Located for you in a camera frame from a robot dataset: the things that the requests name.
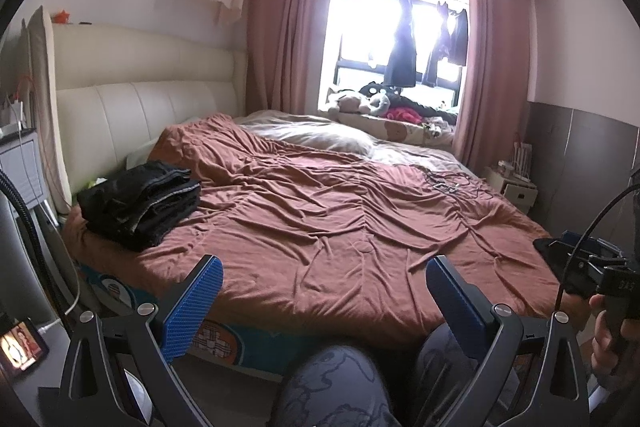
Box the thick black gripper cable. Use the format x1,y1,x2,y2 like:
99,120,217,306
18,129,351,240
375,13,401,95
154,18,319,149
0,169,68,319

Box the person's right hand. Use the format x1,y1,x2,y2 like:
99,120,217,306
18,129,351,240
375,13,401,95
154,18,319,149
589,293,640,376

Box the person's right leg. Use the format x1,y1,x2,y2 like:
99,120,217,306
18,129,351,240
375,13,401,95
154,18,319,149
414,321,502,427

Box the grey cabinet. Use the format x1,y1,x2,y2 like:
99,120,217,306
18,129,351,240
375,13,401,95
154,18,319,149
0,126,47,210

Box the black clothing on sill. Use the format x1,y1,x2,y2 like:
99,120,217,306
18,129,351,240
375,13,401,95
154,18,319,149
389,93,459,124

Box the tangled cables on bed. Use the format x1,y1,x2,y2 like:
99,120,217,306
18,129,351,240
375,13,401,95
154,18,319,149
424,173,482,198

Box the short dark hanging garments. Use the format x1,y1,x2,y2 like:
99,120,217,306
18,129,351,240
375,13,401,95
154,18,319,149
421,1,469,90

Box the dark desk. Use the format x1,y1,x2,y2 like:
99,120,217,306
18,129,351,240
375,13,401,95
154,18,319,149
0,322,76,427

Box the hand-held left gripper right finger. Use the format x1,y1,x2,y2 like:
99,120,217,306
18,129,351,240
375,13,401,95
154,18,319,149
425,255,591,427

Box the white charging cable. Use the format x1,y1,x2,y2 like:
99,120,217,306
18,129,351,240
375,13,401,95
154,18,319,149
36,256,82,334

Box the long dark hanging garment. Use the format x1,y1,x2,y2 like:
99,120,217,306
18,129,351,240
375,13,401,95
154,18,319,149
383,0,419,88

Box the beige bed sheet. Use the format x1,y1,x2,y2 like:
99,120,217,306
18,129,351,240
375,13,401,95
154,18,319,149
369,138,473,174

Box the red cloth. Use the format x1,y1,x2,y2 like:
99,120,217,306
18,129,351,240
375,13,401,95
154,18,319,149
384,106,422,126

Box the dark cloth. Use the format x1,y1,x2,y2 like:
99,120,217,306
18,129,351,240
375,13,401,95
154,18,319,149
532,236,568,259

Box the reed diffuser sticks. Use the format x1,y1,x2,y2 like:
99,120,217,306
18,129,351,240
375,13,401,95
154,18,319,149
506,141,534,181

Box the black white plush toy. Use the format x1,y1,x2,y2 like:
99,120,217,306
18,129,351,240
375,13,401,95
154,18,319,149
361,88,392,118

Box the person's left leg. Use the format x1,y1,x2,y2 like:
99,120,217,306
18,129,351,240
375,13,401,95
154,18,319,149
274,343,397,427

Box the beige leaning panel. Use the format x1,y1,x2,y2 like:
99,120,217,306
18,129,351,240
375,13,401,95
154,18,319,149
24,5,72,214

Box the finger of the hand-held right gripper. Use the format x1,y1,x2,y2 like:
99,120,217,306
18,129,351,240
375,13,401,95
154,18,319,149
546,231,626,260
564,254,610,294

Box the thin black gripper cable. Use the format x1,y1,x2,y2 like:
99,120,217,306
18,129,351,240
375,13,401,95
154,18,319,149
555,186,640,310

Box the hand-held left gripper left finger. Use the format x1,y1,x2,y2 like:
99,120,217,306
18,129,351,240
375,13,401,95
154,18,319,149
57,253,225,427

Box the person's leg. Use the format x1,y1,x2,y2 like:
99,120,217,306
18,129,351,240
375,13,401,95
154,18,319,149
274,343,397,427
414,321,502,427

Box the cartoon printed bed sheet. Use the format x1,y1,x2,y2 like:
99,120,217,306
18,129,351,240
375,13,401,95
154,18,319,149
74,257,283,369

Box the cream padded headboard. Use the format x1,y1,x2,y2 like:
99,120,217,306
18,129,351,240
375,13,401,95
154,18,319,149
51,22,249,204

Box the white nightstand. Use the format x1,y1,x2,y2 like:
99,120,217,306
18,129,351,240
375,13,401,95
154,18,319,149
482,163,539,208

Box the phone with lit screen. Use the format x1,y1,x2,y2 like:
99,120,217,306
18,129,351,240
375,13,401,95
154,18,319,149
0,317,51,377

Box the black pants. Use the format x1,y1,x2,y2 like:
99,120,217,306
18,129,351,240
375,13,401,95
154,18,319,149
78,159,202,222

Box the beige plush toy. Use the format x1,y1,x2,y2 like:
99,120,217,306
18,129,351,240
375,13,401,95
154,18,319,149
324,88,372,114

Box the brown blanket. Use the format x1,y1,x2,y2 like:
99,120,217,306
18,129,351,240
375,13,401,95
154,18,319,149
65,113,591,343

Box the grey white pillow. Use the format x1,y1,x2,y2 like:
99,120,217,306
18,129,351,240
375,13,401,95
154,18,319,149
236,109,377,158

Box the pink curtain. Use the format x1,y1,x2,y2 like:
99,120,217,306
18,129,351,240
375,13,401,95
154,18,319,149
452,0,532,180
246,0,341,120

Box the bright window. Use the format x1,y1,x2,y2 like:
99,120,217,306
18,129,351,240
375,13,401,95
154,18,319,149
331,0,472,108

